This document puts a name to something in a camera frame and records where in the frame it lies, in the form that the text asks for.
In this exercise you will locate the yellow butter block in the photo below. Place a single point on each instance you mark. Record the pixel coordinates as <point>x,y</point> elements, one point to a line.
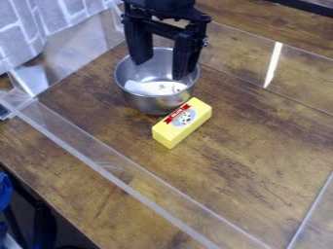
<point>181,122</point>

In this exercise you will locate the grey white patterned cloth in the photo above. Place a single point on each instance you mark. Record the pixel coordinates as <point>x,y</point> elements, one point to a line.
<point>28,21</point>

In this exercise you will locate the clear acrylic enclosure wall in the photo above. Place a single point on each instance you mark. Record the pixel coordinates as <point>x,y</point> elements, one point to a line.
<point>246,184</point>

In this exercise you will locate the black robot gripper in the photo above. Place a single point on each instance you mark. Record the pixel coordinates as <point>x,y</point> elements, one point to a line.
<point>173,19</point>

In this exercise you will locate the black table leg frame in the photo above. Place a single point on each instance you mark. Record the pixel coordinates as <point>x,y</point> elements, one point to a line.
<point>44,227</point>

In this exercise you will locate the stainless steel bowl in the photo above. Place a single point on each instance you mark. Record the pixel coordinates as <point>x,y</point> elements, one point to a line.
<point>148,88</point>

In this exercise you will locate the blue object at edge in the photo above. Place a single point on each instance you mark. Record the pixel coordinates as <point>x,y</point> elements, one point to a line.
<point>5,195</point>

